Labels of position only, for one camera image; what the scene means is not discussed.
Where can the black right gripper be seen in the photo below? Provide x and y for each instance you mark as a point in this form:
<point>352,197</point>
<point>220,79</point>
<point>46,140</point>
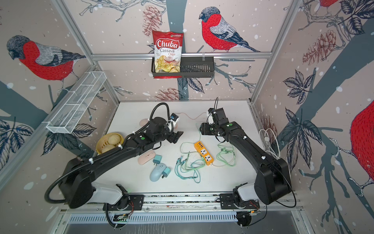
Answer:
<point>204,130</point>

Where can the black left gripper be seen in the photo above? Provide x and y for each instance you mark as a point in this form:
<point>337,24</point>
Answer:
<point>175,136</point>

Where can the orange power strip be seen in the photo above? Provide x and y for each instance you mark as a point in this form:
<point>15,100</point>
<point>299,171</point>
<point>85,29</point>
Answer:
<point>201,149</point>

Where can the teal charger plug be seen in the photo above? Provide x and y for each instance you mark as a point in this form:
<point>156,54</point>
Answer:
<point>157,159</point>
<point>166,172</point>

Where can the light blue computer mouse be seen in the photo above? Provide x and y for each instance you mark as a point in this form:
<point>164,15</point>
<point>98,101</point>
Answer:
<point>157,172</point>

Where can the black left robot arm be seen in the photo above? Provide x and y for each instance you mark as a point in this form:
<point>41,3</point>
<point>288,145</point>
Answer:
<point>77,186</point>

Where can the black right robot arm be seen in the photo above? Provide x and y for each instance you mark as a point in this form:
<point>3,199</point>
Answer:
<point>272,182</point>

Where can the flat pink computer mouse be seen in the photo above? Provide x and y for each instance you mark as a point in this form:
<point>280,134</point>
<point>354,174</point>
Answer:
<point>145,157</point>

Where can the yellow bowl with buns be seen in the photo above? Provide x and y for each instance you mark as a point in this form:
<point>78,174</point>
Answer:
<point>108,142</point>

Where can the red Chuba cassava chips bag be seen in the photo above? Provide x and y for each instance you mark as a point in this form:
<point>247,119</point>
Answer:
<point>167,51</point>

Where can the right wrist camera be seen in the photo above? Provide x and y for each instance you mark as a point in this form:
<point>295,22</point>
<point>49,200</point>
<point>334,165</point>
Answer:
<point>211,116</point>

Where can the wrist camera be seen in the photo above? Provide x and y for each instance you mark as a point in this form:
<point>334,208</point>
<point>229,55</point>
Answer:
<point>211,116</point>
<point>174,118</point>

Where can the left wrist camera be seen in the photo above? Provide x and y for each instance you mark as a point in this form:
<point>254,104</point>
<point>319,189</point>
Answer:
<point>174,118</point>

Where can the black wire wall basket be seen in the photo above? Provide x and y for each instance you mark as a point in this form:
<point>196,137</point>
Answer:
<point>191,67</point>

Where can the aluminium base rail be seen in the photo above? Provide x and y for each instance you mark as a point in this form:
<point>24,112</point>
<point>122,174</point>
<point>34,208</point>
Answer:
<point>161,208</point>

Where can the white wire mesh shelf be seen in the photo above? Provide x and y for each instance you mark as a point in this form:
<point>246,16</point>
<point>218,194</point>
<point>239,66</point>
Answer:
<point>68,116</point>

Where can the right rear frame post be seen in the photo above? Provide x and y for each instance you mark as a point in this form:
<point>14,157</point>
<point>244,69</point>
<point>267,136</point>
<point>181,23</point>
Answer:
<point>291,12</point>

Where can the aluminium frame corner post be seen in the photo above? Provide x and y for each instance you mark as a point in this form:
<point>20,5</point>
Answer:
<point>61,7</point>

